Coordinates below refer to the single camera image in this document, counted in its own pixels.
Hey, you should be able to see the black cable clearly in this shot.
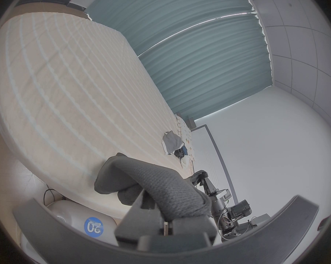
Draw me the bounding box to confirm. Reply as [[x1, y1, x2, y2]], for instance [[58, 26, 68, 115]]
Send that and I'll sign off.
[[43, 187, 62, 207]]

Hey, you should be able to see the bed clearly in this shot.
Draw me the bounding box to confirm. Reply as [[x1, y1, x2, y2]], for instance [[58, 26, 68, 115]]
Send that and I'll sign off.
[[0, 11, 238, 223]]

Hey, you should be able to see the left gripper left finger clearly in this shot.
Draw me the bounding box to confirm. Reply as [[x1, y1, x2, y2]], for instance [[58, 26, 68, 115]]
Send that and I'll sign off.
[[114, 189, 166, 242]]

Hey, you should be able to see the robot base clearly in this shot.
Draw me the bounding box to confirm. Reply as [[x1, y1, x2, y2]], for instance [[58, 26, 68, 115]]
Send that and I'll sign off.
[[18, 198, 120, 258]]

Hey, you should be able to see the blue-green curtain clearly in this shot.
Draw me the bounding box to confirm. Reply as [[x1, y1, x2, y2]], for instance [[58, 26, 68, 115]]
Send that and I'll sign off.
[[137, 13, 273, 121], [86, 0, 259, 56]]

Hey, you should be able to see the grey garment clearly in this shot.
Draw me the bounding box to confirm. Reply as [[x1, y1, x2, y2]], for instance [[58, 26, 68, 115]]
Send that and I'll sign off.
[[162, 130, 183, 156]]

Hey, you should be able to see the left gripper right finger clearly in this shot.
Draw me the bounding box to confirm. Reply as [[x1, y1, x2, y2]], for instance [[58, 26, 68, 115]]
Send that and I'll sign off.
[[171, 216, 217, 242]]

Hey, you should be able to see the white printed pillow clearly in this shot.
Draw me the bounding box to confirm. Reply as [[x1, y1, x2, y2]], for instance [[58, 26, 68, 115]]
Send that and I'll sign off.
[[175, 114, 196, 162]]

